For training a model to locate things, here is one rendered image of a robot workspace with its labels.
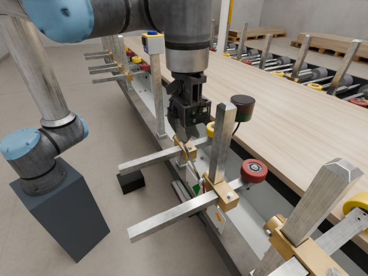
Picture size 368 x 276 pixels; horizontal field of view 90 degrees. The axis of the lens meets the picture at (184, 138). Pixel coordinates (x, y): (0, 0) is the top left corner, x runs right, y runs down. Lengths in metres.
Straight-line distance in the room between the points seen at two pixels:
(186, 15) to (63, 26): 0.18
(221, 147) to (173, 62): 0.25
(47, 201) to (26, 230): 0.79
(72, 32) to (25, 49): 0.59
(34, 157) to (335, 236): 1.04
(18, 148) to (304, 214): 0.97
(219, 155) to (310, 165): 0.34
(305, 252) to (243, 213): 0.45
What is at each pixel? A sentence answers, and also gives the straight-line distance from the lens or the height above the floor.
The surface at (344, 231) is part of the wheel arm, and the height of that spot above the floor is 0.96.
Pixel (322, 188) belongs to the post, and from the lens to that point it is 0.34.
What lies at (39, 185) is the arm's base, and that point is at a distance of 1.10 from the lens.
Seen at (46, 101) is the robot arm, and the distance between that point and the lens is 0.99.
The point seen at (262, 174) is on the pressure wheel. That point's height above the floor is 0.91.
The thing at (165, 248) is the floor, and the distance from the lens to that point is 1.45.
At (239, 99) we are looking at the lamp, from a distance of 0.48.
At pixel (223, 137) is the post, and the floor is 1.06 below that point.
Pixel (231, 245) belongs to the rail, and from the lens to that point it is 0.71.
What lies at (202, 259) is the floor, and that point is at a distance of 1.43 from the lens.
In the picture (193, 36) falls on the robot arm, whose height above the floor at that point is 1.29.
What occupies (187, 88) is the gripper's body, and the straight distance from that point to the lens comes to 0.40.
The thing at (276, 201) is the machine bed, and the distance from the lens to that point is 0.77.
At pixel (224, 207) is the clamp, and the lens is 0.59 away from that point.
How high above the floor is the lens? 1.34
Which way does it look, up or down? 37 degrees down
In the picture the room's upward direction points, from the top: straight up
